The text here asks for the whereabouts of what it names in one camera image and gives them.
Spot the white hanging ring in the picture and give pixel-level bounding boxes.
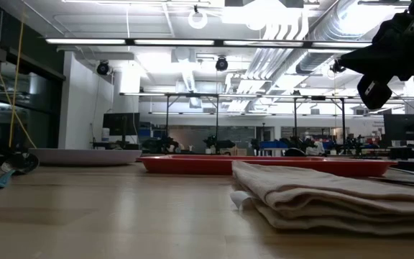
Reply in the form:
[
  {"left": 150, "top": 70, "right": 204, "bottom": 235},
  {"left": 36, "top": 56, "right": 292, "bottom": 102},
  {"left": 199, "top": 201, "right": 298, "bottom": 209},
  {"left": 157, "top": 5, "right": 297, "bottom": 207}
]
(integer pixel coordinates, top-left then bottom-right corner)
[{"left": 187, "top": 9, "right": 209, "bottom": 30}]

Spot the silver ventilation duct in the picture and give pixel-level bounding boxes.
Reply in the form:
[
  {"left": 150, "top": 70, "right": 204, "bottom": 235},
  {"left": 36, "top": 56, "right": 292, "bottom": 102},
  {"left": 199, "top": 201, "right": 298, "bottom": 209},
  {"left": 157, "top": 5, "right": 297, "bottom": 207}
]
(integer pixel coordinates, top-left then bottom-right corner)
[{"left": 295, "top": 0, "right": 413, "bottom": 75}]

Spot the black ceiling camera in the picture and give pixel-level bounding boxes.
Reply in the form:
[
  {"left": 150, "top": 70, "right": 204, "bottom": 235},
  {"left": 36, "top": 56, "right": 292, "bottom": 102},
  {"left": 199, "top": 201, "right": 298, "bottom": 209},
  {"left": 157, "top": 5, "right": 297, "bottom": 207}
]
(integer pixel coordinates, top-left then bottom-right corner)
[
  {"left": 96, "top": 60, "right": 111, "bottom": 76},
  {"left": 215, "top": 56, "right": 229, "bottom": 72}
]

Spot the black computer monitor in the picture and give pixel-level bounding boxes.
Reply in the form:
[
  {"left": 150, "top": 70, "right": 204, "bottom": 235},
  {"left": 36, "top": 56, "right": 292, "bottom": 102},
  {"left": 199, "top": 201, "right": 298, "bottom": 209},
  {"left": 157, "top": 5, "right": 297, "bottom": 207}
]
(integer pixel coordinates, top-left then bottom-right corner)
[
  {"left": 383, "top": 114, "right": 414, "bottom": 142},
  {"left": 102, "top": 112, "right": 141, "bottom": 145}
]

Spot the lavender round plate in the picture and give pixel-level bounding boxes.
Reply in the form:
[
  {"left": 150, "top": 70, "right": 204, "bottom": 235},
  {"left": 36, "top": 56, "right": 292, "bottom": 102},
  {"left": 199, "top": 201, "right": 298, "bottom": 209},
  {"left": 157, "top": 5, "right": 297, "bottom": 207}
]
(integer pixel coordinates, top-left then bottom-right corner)
[{"left": 28, "top": 147, "right": 143, "bottom": 167}]

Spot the teal-handled metal fork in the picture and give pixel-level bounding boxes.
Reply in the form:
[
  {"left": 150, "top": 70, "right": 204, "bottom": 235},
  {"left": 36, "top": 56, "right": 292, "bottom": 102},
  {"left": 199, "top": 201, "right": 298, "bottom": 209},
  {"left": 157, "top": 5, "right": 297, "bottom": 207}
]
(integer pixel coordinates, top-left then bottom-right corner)
[{"left": 390, "top": 166, "right": 414, "bottom": 178}]

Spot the blue storage bin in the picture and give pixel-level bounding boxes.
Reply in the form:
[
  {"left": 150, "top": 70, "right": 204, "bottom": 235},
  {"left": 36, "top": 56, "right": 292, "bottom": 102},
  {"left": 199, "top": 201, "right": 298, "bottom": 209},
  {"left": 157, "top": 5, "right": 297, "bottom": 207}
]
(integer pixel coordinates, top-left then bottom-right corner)
[{"left": 259, "top": 140, "right": 289, "bottom": 150}]

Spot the background black rig frame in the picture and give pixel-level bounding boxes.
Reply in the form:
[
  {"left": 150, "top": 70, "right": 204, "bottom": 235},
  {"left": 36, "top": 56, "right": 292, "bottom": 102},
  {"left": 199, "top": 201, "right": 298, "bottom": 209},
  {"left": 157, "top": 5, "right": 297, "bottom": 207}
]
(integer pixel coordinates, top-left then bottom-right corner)
[{"left": 120, "top": 92, "right": 348, "bottom": 140}]

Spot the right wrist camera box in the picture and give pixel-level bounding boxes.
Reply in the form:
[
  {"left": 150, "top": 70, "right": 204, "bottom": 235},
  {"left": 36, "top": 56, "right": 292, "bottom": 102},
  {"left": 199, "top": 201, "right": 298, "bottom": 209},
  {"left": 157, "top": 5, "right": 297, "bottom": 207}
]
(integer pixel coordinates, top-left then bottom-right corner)
[{"left": 356, "top": 73, "right": 394, "bottom": 111}]

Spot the red plastic tray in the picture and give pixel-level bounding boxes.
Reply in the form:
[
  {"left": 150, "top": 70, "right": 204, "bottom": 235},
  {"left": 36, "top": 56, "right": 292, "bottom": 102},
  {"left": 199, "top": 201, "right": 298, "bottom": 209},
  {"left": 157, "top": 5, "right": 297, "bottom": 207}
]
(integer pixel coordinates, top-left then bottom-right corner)
[{"left": 137, "top": 154, "right": 397, "bottom": 178}]

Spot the beige cloth napkin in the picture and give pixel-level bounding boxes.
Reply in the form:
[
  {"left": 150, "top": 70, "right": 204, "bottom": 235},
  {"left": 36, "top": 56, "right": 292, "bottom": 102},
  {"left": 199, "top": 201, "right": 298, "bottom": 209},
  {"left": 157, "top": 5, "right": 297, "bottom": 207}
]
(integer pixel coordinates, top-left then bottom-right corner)
[{"left": 229, "top": 160, "right": 414, "bottom": 237}]

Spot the rig light bar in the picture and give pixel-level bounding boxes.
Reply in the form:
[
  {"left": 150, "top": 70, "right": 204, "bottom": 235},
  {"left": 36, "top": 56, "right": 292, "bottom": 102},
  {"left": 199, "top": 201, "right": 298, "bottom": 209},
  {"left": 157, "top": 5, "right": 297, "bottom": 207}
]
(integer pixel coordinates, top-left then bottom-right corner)
[{"left": 45, "top": 37, "right": 373, "bottom": 50}]

